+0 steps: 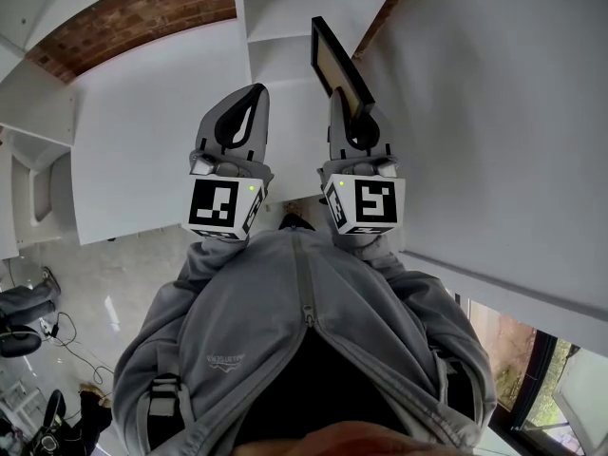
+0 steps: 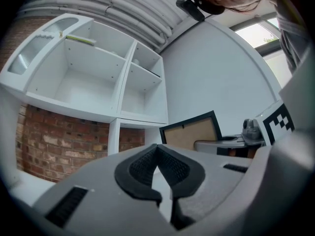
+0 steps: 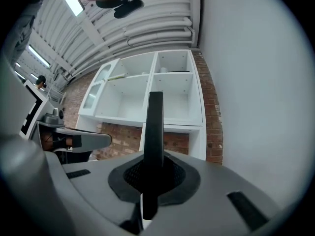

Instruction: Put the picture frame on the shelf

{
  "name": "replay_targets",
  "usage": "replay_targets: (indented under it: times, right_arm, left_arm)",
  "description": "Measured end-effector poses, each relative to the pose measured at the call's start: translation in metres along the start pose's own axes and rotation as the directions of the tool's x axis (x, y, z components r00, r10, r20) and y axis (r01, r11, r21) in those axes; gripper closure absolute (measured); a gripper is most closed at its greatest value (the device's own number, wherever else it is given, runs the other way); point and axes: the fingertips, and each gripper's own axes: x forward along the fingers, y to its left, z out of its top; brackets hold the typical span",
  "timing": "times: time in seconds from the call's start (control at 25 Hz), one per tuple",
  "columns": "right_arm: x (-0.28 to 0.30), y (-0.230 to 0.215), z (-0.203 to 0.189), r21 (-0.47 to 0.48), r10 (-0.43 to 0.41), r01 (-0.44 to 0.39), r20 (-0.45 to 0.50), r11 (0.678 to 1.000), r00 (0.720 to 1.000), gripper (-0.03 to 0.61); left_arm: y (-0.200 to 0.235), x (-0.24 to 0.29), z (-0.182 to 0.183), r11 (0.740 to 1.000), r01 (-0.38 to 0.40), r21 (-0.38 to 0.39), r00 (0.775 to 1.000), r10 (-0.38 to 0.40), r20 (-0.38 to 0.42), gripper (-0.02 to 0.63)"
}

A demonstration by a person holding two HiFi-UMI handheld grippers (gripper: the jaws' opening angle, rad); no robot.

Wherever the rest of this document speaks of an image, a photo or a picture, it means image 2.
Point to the person's grey zip jacket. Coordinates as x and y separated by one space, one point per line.
292 33

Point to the black framed picture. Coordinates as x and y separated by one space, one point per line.
187 134

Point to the flat black shelf item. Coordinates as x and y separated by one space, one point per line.
153 72

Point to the white shelf cabinet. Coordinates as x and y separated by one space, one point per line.
91 87

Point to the black head-mounted camera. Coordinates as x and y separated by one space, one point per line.
192 7

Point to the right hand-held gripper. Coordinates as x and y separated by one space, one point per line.
278 124

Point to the small white bowl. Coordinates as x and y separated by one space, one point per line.
136 62

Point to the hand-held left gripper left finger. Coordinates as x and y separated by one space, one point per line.
137 171

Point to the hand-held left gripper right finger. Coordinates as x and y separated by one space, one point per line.
179 171

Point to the frosted glass cabinet door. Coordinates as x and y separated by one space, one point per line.
27 55

